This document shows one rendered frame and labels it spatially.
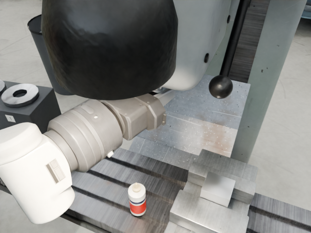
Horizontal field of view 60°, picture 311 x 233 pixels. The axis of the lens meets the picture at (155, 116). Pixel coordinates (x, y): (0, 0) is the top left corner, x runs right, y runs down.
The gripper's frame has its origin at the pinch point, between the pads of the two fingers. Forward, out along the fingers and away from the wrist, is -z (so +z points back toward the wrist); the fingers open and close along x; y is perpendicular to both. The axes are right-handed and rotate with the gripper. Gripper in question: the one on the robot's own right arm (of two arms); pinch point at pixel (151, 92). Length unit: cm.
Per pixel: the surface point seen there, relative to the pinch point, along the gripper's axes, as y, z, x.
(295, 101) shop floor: 121, -202, 5
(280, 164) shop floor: 122, -121, -14
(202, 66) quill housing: -11.3, 3.2, -11.5
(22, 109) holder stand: 14.8, 11.7, 32.5
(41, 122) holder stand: 19.7, 9.2, 30.6
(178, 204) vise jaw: 22.3, 2.7, -10.2
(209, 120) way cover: 29.4, -31.3, 2.9
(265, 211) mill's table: 33.6, -15.9, -24.1
